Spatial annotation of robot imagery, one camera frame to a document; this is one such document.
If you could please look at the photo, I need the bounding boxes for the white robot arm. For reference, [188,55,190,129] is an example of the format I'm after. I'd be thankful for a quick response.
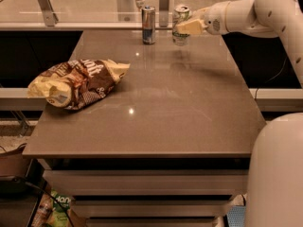
[174,0,303,227]

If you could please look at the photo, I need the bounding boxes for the silver blue redbull can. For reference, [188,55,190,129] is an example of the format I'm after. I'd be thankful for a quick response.
[141,6,155,44]

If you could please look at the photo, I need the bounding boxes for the brown bag at left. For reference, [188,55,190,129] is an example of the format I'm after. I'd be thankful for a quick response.
[0,144,30,177]

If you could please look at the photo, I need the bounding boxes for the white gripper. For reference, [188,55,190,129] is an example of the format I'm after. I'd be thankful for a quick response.
[175,1,230,35]

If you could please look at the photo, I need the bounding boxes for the grey drawer cabinet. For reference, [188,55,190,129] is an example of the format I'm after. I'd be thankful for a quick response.
[39,155,250,226]

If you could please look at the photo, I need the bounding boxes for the white green 7up can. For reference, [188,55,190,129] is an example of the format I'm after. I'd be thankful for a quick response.
[172,4,191,46]

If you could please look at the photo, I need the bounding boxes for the glass railing with metal posts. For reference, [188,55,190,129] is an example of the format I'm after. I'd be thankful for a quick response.
[0,0,263,32]

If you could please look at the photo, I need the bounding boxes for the green snack package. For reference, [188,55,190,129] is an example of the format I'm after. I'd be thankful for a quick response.
[45,189,71,227]

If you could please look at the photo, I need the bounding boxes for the brown yellow chip bag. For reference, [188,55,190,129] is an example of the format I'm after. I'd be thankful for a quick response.
[27,60,130,111]

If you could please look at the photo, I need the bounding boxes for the blue perforated box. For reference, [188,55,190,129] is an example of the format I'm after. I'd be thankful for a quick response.
[227,206,246,227]

